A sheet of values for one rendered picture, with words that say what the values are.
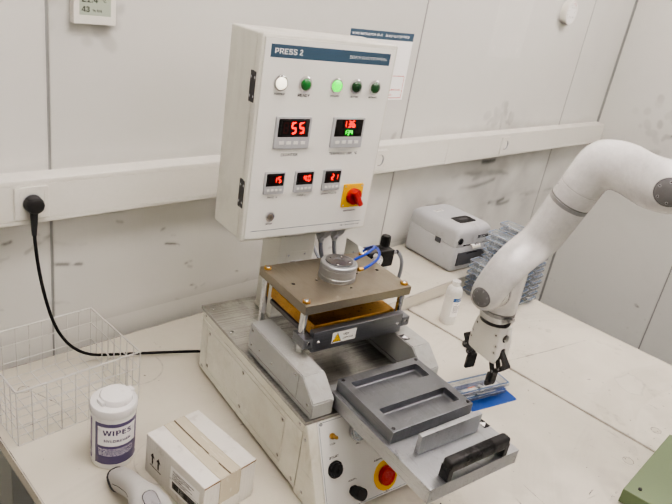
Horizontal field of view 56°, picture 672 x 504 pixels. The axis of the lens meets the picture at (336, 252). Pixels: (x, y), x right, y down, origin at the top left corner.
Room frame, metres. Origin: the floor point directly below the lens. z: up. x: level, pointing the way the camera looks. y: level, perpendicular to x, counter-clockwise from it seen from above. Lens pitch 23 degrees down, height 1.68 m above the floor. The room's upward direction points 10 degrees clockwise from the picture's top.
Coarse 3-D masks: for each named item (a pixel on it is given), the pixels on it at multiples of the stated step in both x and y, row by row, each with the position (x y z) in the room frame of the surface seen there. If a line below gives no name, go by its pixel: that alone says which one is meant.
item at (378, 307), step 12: (276, 300) 1.18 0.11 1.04; (288, 312) 1.14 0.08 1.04; (300, 312) 1.11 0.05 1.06; (324, 312) 1.13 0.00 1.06; (336, 312) 1.14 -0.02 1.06; (348, 312) 1.15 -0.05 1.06; (360, 312) 1.16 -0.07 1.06; (372, 312) 1.17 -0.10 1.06; (384, 312) 1.18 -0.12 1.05; (312, 324) 1.08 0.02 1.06; (324, 324) 1.08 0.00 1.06
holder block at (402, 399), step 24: (408, 360) 1.11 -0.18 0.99; (360, 384) 1.01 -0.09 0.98; (384, 384) 1.03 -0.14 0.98; (408, 384) 1.02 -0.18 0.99; (432, 384) 1.04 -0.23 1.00; (360, 408) 0.94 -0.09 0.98; (384, 408) 0.94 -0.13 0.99; (408, 408) 0.97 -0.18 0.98; (432, 408) 0.98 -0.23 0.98; (456, 408) 0.97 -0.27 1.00; (384, 432) 0.89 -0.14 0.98; (408, 432) 0.90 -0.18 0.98
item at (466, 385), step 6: (468, 378) 1.39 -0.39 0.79; (474, 378) 1.40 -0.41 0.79; (480, 378) 1.40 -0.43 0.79; (498, 378) 1.42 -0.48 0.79; (504, 378) 1.42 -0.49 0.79; (450, 384) 1.35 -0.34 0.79; (456, 384) 1.36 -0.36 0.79; (462, 384) 1.36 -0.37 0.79; (468, 384) 1.37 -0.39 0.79; (474, 384) 1.37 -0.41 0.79; (480, 384) 1.38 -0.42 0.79; (492, 384) 1.39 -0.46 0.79; (498, 384) 1.39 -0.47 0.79; (462, 390) 1.34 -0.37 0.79; (468, 390) 1.34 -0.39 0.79; (474, 390) 1.34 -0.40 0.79
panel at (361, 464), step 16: (336, 416) 0.98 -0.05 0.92; (320, 432) 0.95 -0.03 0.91; (336, 432) 0.97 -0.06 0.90; (320, 448) 0.94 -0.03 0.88; (336, 448) 0.96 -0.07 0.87; (352, 448) 0.98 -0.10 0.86; (368, 448) 1.00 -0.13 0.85; (352, 464) 0.96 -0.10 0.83; (368, 464) 0.98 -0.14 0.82; (384, 464) 1.00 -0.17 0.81; (336, 480) 0.93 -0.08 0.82; (352, 480) 0.95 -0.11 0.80; (368, 480) 0.97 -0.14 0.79; (400, 480) 1.01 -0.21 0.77; (336, 496) 0.92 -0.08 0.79; (368, 496) 0.96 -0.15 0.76
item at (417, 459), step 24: (336, 384) 1.02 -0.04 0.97; (336, 408) 0.98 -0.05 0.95; (360, 432) 0.92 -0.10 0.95; (432, 432) 0.87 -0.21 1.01; (456, 432) 0.91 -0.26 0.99; (480, 432) 0.95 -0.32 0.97; (384, 456) 0.86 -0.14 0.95; (408, 456) 0.85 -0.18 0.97; (432, 456) 0.86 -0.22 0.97; (504, 456) 0.89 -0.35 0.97; (408, 480) 0.81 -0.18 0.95; (432, 480) 0.80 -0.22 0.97; (456, 480) 0.82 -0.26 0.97
